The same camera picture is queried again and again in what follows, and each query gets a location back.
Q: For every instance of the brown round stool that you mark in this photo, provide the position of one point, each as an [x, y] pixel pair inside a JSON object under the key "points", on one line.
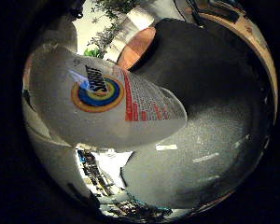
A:
{"points": [[135, 49]]}

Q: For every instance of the green plant in white pot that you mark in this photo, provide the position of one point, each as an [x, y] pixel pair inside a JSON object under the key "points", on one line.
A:
{"points": [[109, 34]]}

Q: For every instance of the wooden desk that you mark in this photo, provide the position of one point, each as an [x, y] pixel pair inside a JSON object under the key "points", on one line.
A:
{"points": [[262, 46]]}

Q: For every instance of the white spray bottle orange trigger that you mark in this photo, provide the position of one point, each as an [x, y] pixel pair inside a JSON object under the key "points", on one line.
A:
{"points": [[99, 124]]}

